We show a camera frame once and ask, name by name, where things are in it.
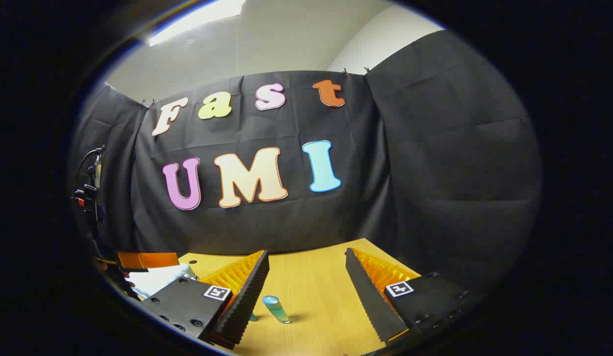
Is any black backdrop cloth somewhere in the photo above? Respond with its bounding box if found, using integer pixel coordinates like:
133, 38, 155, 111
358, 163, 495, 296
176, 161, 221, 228
69, 30, 543, 292

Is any blue green gradient bottle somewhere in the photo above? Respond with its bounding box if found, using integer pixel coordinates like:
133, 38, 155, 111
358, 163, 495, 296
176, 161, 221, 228
263, 296, 291, 324

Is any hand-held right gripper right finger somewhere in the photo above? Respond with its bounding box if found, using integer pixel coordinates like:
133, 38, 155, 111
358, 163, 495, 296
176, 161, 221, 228
345, 247, 485, 344

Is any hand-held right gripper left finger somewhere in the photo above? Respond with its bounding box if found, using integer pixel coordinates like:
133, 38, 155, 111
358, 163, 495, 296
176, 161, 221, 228
141, 250, 270, 351

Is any white suitcase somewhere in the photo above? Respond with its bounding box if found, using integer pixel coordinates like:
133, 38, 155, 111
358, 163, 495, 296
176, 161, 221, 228
126, 264, 197, 300

